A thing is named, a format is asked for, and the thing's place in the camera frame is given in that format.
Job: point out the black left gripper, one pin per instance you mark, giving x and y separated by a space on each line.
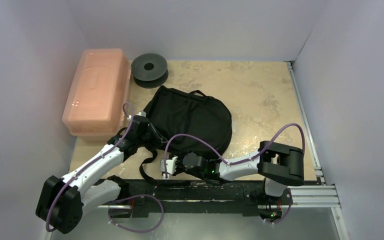
157 138

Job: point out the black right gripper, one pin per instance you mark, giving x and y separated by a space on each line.
179 164

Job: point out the black student backpack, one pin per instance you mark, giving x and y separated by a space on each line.
197 122

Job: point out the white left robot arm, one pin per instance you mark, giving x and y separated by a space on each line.
64 200

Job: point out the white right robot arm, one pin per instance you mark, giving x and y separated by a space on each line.
281 165

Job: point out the translucent pink storage box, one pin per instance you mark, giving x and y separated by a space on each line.
100 87

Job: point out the black filament spool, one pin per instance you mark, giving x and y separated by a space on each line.
149 70

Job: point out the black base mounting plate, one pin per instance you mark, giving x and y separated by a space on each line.
243 197

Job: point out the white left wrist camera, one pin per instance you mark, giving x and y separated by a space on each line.
141 113

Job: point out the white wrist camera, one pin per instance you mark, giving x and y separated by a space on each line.
141 113
168 167

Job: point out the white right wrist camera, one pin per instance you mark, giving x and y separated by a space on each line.
168 167

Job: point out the aluminium frame rail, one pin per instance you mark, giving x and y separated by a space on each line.
322 195

